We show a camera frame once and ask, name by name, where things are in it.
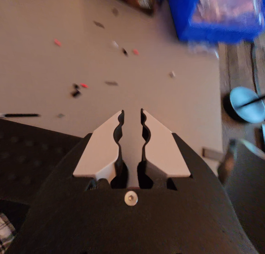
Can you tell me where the person's plaid shirt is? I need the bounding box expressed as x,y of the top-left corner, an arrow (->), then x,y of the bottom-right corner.
0,213 -> 17,254

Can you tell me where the pale blue round disc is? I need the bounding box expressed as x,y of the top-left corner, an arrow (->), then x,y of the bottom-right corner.
229,86 -> 265,124

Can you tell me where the grey desk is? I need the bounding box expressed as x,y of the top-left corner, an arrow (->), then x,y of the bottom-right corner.
0,0 -> 224,176

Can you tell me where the dark perforated chair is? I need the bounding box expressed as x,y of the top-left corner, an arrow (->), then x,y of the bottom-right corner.
0,118 -> 91,207

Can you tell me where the clear plastic bag bundle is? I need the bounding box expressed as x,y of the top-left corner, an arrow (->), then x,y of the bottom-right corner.
190,0 -> 263,28

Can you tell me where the small clear plastic bag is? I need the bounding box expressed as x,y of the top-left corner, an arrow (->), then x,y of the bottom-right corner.
187,42 -> 220,60

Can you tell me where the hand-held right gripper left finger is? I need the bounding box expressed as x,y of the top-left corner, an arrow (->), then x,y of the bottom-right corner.
72,110 -> 129,184

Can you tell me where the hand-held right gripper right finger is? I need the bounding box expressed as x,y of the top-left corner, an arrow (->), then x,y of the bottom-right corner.
137,109 -> 191,184

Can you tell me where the long black axle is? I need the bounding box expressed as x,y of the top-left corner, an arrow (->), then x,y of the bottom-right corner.
0,113 -> 41,118

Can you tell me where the blue storage bin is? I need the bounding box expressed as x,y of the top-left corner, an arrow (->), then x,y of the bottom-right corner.
167,0 -> 265,44

